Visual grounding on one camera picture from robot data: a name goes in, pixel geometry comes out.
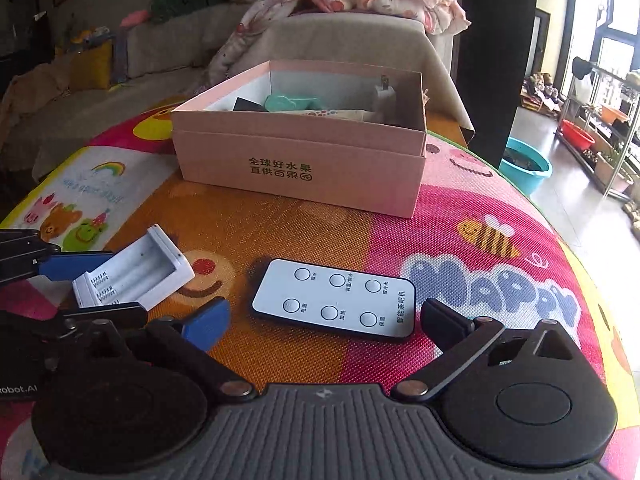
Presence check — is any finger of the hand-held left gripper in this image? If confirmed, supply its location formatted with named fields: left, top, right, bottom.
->
left=0, top=229, right=128, bottom=283
left=0, top=302, right=148, bottom=356

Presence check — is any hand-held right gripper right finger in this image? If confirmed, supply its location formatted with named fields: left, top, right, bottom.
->
left=390, top=298, right=581, bottom=403

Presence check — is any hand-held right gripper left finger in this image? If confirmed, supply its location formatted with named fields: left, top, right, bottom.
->
left=75, top=297, right=258, bottom=403

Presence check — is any white battery charger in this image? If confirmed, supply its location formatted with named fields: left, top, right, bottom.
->
left=71, top=224, right=196, bottom=311

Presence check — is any white remote control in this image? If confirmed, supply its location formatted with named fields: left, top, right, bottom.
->
left=250, top=258, right=417, bottom=343

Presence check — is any pink cardboard box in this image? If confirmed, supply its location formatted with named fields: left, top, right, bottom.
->
left=170, top=59, right=428, bottom=220

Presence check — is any white packaging box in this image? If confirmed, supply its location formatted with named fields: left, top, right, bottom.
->
left=300, top=107, right=373, bottom=123

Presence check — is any teal hand crank tool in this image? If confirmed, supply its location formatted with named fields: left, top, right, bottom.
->
left=264, top=91, right=326, bottom=111

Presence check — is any colourful cartoon play mat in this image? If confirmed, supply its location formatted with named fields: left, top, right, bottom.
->
left=0, top=105, right=640, bottom=480

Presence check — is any beige cloth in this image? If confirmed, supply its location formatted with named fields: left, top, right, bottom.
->
left=0, top=72, right=71, bottom=146

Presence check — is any teal plastic basin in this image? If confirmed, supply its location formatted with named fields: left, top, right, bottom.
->
left=500, top=137, right=552, bottom=196

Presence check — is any yellow cushion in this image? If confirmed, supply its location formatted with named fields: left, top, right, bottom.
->
left=67, top=40, right=115, bottom=92

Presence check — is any beige sofa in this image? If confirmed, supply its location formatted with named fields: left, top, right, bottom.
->
left=0, top=0, right=281, bottom=181

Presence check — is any white charger plug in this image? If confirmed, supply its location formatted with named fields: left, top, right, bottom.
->
left=370, top=75, right=396, bottom=123

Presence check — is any red plastic basin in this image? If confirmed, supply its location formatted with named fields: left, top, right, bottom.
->
left=561, top=120, right=597, bottom=150

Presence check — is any metal plant rack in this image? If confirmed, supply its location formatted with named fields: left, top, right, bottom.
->
left=552, top=57, right=640, bottom=201

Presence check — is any green plush toy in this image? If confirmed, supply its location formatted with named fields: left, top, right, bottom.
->
left=150, top=0, right=226, bottom=23

